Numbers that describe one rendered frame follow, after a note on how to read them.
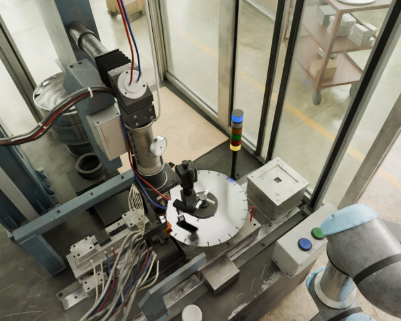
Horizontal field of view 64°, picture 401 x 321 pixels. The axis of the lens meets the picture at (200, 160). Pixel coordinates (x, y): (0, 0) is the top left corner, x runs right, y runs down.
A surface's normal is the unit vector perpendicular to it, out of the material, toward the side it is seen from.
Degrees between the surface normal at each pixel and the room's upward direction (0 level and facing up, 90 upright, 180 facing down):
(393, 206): 0
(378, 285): 53
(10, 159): 90
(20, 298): 0
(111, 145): 90
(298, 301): 0
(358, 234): 33
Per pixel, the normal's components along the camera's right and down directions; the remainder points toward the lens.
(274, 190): -0.04, -0.65
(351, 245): -0.79, -0.18
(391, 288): -0.45, -0.02
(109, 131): 0.58, 0.61
